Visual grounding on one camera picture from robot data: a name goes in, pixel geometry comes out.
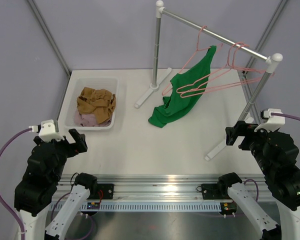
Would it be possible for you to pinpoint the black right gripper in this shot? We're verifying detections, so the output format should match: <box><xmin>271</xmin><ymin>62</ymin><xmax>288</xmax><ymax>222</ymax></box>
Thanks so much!
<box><xmin>225</xmin><ymin>119</ymin><xmax>276</xmax><ymax>174</ymax></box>

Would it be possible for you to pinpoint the mauve tank top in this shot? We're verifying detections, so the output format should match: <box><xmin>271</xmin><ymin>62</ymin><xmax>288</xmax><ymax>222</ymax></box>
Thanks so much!
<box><xmin>74</xmin><ymin>110</ymin><xmax>112</xmax><ymax>127</ymax></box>

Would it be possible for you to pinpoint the brown tank top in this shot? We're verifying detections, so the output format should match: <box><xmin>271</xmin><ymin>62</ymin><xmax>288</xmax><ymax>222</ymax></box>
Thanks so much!
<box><xmin>76</xmin><ymin>87</ymin><xmax>116</xmax><ymax>124</ymax></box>

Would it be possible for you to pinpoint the pink hanger of mauve top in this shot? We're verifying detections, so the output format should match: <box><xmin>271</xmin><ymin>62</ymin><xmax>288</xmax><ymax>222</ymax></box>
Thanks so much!
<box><xmin>176</xmin><ymin>42</ymin><xmax>251</xmax><ymax>94</ymax></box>

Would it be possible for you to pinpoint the pink hanger of brown top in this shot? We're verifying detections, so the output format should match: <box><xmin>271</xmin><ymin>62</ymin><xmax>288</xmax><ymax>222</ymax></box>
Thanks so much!
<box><xmin>179</xmin><ymin>42</ymin><xmax>276</xmax><ymax>99</ymax></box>

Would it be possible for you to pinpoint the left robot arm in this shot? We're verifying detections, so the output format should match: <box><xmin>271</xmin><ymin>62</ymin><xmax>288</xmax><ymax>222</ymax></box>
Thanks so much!
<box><xmin>14</xmin><ymin>128</ymin><xmax>98</xmax><ymax>240</ymax></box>

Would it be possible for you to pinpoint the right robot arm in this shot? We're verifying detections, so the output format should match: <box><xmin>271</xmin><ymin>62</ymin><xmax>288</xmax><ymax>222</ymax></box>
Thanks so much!
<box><xmin>216</xmin><ymin>120</ymin><xmax>300</xmax><ymax>240</ymax></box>

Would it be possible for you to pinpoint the green tank top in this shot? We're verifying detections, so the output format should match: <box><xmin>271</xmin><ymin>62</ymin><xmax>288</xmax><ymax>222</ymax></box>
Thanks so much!
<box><xmin>148</xmin><ymin>45</ymin><xmax>217</xmax><ymax>128</ymax></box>

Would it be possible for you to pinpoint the pink hanger of green top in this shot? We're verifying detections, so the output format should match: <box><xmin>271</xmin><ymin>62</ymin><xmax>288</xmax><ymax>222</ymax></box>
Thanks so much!
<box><xmin>161</xmin><ymin>25</ymin><xmax>211</xmax><ymax>96</ymax></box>

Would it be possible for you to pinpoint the white perforated plastic basket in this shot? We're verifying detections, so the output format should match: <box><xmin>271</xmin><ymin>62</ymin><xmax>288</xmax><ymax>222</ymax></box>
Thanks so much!
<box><xmin>63</xmin><ymin>77</ymin><xmax>119</xmax><ymax>131</ymax></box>

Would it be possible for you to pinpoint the silver clothes rack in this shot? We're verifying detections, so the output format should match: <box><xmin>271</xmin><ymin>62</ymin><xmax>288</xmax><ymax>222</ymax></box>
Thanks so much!
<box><xmin>133</xmin><ymin>0</ymin><xmax>284</xmax><ymax>162</ymax></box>

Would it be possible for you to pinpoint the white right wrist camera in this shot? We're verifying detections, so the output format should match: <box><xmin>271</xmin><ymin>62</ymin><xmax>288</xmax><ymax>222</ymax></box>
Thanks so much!
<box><xmin>254</xmin><ymin>108</ymin><xmax>286</xmax><ymax>133</ymax></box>

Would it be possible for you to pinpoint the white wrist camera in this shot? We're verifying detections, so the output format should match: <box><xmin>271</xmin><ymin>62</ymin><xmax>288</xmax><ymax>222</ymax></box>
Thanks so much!
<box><xmin>254</xmin><ymin>108</ymin><xmax>286</xmax><ymax>133</ymax></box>
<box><xmin>28</xmin><ymin>119</ymin><xmax>62</xmax><ymax>142</ymax></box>

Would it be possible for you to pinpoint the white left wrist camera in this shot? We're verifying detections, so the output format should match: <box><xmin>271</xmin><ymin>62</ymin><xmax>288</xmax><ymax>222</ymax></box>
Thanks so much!
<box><xmin>28</xmin><ymin>119</ymin><xmax>62</xmax><ymax>142</ymax></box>

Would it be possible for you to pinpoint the aluminium rail at table edge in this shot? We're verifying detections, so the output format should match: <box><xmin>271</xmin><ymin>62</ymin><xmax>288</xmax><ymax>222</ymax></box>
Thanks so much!
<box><xmin>52</xmin><ymin>173</ymin><xmax>275</xmax><ymax>203</ymax></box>

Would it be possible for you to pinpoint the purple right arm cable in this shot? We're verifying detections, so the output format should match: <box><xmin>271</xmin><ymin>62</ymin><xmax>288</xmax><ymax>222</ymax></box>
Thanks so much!
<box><xmin>271</xmin><ymin>112</ymin><xmax>300</xmax><ymax>126</ymax></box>

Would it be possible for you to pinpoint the white slotted cable duct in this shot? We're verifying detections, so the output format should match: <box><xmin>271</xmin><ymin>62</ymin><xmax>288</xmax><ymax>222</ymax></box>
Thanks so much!
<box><xmin>79</xmin><ymin>201</ymin><xmax>237</xmax><ymax>214</ymax></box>

